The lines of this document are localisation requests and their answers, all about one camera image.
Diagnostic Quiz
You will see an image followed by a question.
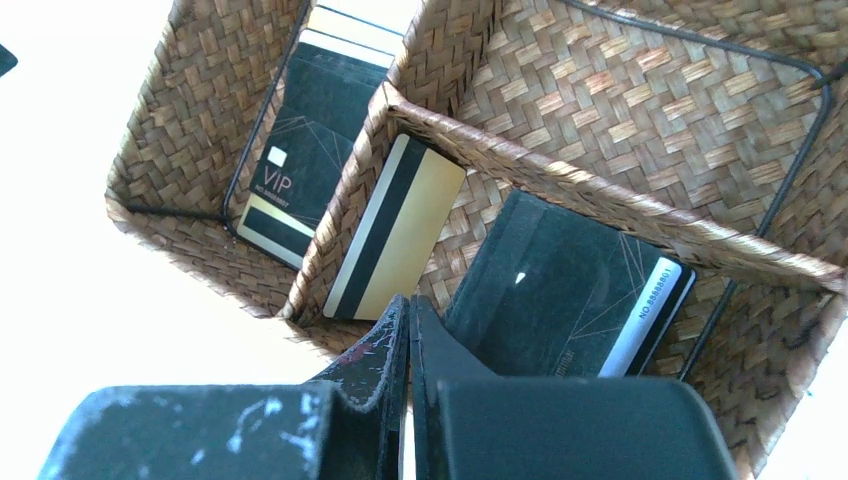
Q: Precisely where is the gold card in basket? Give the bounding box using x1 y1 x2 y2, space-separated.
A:
236 193 315 270

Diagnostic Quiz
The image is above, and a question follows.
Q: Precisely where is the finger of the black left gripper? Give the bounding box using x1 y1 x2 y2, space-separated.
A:
0 45 18 77

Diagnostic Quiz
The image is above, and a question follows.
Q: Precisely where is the black wallet in basket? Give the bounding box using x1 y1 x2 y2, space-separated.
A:
444 190 697 377

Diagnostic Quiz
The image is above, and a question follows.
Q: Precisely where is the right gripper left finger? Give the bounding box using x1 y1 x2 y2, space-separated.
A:
40 296 409 479

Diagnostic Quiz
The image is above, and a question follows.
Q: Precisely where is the silver card in basket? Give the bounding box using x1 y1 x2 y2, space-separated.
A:
300 4 403 69

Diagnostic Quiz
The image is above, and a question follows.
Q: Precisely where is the brown wicker divided basket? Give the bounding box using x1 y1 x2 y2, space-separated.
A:
105 1 847 479

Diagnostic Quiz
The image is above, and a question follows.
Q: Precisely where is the black VIP credit card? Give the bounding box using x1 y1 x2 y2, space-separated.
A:
250 43 392 230

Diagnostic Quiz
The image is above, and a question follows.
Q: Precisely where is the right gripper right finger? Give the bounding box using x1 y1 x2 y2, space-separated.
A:
409 296 737 479

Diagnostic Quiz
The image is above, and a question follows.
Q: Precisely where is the gold credit card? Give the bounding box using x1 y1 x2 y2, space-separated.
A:
323 134 466 321

